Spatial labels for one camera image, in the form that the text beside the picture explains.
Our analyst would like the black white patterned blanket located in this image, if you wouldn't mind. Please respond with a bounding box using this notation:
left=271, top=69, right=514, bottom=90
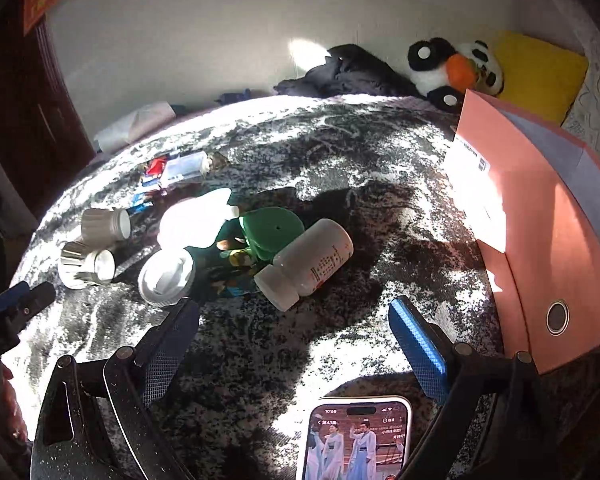
left=7, top=96, right=503, bottom=479

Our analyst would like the smartphone with video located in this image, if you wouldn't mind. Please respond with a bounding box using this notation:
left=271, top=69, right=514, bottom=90
left=296, top=396, right=412, bottom=480

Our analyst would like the white round lid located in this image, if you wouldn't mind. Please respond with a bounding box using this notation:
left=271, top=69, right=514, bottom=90
left=137, top=248, right=196, bottom=308

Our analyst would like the white pill bottle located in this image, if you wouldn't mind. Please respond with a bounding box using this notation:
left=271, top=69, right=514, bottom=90
left=254, top=218, right=354, bottom=312

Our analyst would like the white plastic bottle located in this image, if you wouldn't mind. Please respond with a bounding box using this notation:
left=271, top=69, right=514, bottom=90
left=157, top=188, right=240, bottom=249

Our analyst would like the red small cap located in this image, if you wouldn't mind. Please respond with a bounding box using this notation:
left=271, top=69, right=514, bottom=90
left=145, top=157, right=168, bottom=179

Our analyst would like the panda plush toy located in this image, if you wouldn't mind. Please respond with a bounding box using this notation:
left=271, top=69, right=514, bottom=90
left=406, top=37, right=505, bottom=113

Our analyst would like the pink storage box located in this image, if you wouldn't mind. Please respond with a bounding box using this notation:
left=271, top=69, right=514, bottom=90
left=443, top=91, right=600, bottom=373

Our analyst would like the silver white jar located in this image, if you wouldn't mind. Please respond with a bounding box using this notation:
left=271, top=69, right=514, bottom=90
left=81, top=208, right=131, bottom=247
left=57, top=242, right=116, bottom=289

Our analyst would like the clear plastic case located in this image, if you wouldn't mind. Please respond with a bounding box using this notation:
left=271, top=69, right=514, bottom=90
left=159, top=151, right=211, bottom=188

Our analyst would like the blue small object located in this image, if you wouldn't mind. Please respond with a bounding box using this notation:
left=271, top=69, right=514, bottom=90
left=215, top=89, right=252, bottom=106

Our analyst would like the black clothing pile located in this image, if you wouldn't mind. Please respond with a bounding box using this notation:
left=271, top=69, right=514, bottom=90
left=274, top=44, right=419, bottom=99

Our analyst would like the colourful snack packet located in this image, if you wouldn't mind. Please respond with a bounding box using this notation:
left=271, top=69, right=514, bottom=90
left=196, top=220, right=260, bottom=301

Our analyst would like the yellow pillow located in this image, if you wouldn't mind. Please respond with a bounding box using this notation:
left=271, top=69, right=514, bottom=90
left=493, top=32, right=588, bottom=126

